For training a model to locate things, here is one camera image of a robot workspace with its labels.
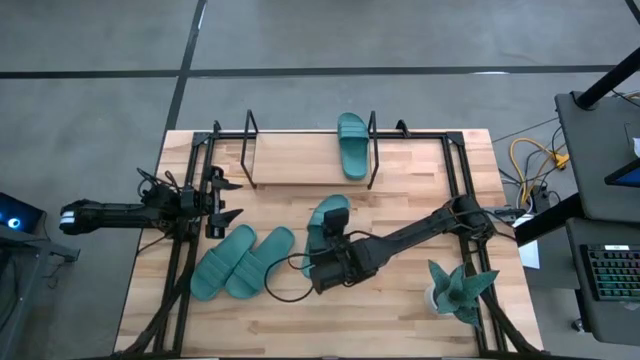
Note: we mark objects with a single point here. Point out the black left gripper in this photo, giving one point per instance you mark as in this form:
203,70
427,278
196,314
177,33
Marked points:
195,210

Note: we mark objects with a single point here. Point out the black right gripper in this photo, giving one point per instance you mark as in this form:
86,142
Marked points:
337,262

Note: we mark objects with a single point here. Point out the teal rubber slide sandal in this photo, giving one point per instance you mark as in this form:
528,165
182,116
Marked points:
220,265
315,225
353,147
262,262

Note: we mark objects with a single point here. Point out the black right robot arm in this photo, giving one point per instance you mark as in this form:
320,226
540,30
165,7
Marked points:
415,232

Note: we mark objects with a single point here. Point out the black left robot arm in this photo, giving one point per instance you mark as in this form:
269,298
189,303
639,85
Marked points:
110,215

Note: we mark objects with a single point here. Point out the artificial succulent in white pot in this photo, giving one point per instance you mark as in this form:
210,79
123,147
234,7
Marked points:
460,295

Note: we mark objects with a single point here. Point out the grey metal stand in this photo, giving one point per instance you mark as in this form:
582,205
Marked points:
50,247

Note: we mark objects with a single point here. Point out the white paper sheet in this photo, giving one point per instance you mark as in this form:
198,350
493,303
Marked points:
530,255

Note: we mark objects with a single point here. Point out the black computer with blue light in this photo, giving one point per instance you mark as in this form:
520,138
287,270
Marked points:
25,212

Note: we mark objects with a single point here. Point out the black power adapter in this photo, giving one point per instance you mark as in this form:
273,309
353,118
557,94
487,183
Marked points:
541,200

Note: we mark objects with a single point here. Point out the black desk support bar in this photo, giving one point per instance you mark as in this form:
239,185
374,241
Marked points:
547,220

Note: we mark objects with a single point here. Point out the grey desk top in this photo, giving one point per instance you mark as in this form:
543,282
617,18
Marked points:
595,165

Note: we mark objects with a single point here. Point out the backlit black keyboard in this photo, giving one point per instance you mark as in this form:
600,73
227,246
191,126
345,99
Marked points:
615,272

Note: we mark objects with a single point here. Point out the grey keyboard desk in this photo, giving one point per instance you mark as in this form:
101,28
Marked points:
610,320

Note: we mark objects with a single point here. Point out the blue lit screen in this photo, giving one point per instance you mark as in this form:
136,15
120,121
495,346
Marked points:
627,175

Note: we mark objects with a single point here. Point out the black pole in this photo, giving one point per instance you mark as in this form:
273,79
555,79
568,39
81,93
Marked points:
607,80

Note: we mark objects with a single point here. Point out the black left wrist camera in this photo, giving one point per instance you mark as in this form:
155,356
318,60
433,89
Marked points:
187,197

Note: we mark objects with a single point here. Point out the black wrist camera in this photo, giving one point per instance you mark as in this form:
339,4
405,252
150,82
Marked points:
187,197
336,221

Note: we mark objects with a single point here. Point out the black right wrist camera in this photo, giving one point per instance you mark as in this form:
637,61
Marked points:
336,221

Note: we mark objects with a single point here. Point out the wooden shelf with black frame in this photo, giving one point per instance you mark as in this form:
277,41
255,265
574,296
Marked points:
295,160

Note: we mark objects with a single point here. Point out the black aluminium table frame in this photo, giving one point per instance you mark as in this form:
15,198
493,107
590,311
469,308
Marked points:
425,135

